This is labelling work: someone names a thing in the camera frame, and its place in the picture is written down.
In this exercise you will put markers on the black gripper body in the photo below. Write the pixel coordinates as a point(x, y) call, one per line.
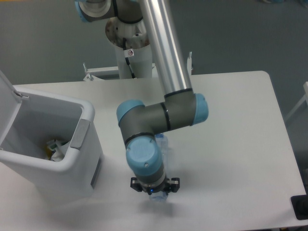
point(154, 189)

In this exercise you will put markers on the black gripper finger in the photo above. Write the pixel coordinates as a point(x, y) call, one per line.
point(172, 185)
point(135, 184)

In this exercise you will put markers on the clear plastic water bottle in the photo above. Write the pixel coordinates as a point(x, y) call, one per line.
point(162, 142)

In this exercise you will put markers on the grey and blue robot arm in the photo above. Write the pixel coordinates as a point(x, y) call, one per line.
point(164, 102)

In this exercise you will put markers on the trash inside the can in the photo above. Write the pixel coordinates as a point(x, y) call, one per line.
point(56, 149)

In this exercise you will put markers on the white trash can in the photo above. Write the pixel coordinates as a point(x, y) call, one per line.
point(29, 119)

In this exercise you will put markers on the black device at table edge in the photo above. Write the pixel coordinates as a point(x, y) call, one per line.
point(300, 206)

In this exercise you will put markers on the white pedestal base frame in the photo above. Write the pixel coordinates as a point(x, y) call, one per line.
point(107, 73)

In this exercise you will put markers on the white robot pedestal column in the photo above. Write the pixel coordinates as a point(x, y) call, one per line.
point(132, 48)

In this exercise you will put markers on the white frame at right edge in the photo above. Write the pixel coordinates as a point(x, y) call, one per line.
point(299, 107)

